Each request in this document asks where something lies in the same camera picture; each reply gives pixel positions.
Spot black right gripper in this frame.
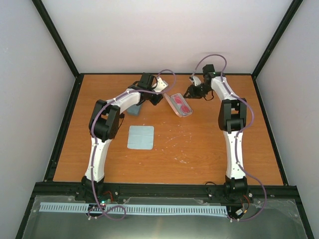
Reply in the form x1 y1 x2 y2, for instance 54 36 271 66
183 83 212 100

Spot pink glasses case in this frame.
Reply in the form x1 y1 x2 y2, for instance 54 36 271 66
164 93 193 118

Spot pink translucent sunglasses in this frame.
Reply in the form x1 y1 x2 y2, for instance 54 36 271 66
171 93 192 117

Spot blue grey glasses case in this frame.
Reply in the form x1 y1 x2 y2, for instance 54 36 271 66
127 105 142 116

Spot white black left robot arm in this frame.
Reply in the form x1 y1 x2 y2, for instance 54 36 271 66
81 73 168 201

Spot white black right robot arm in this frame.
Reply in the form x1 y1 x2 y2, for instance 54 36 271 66
183 64 248 202

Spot light blue cleaning cloth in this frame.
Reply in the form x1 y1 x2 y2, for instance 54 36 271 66
127 125 154 150

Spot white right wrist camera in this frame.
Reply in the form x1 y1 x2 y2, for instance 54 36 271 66
189 76 201 86

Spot black aluminium frame rail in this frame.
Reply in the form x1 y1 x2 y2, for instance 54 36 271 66
32 182 299 206

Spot light blue slotted cable duct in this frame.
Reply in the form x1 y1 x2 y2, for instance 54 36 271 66
38 202 227 217

